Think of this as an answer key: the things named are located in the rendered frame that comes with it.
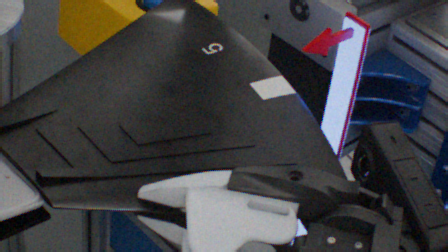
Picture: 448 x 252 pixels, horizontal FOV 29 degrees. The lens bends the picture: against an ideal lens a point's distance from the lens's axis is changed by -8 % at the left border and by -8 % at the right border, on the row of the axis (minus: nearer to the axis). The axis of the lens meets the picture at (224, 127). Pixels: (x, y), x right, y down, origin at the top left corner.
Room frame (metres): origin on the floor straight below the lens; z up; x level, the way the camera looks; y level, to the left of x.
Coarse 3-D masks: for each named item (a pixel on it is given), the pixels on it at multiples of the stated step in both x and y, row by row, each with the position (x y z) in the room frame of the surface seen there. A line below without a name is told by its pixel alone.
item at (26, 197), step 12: (0, 156) 0.40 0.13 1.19; (0, 168) 0.39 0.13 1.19; (12, 168) 0.39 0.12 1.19; (0, 180) 0.38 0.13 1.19; (12, 180) 0.38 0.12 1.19; (24, 180) 0.38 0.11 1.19; (0, 192) 0.36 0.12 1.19; (12, 192) 0.37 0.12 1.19; (24, 192) 0.37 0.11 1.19; (36, 192) 0.37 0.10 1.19; (0, 204) 0.35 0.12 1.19; (12, 204) 0.36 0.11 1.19; (24, 204) 0.36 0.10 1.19; (36, 204) 0.36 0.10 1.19; (0, 216) 0.34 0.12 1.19; (12, 216) 0.35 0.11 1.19
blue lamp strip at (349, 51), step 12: (348, 24) 0.63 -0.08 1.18; (360, 36) 0.62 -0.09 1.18; (348, 48) 0.62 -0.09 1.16; (360, 48) 0.62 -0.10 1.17; (336, 60) 0.63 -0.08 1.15; (348, 60) 0.62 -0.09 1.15; (336, 72) 0.63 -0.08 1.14; (348, 72) 0.62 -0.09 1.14; (336, 84) 0.63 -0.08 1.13; (348, 84) 0.62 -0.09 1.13; (336, 96) 0.63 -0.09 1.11; (348, 96) 0.62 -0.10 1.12; (336, 108) 0.62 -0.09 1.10; (324, 120) 0.63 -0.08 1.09; (336, 120) 0.62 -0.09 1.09; (324, 132) 0.63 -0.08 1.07; (336, 132) 0.62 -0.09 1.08; (336, 144) 0.62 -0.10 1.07; (300, 228) 0.63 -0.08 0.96
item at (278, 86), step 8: (264, 80) 0.54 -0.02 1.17; (272, 80) 0.55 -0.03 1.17; (280, 80) 0.55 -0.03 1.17; (256, 88) 0.53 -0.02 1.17; (264, 88) 0.54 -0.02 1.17; (272, 88) 0.54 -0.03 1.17; (280, 88) 0.54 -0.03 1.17; (288, 88) 0.55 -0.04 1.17; (264, 96) 0.53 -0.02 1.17; (272, 96) 0.53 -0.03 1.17
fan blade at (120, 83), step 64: (192, 0) 0.61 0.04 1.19; (128, 64) 0.52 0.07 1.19; (192, 64) 0.54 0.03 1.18; (256, 64) 0.56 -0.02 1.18; (0, 128) 0.42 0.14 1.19; (64, 128) 0.43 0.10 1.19; (128, 128) 0.45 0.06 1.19; (192, 128) 0.47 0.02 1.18; (256, 128) 0.49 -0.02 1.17; (320, 128) 0.52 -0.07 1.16; (64, 192) 0.37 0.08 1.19; (128, 192) 0.39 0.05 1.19
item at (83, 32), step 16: (64, 0) 0.85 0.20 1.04; (80, 0) 0.82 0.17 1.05; (96, 0) 0.80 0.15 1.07; (112, 0) 0.80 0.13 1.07; (128, 0) 0.80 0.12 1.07; (208, 0) 0.82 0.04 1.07; (64, 16) 0.85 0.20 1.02; (80, 16) 0.82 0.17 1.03; (96, 16) 0.80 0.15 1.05; (112, 16) 0.78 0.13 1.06; (128, 16) 0.77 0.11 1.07; (64, 32) 0.84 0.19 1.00; (80, 32) 0.82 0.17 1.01; (96, 32) 0.80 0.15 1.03; (112, 32) 0.78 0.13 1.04; (80, 48) 0.82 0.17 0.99
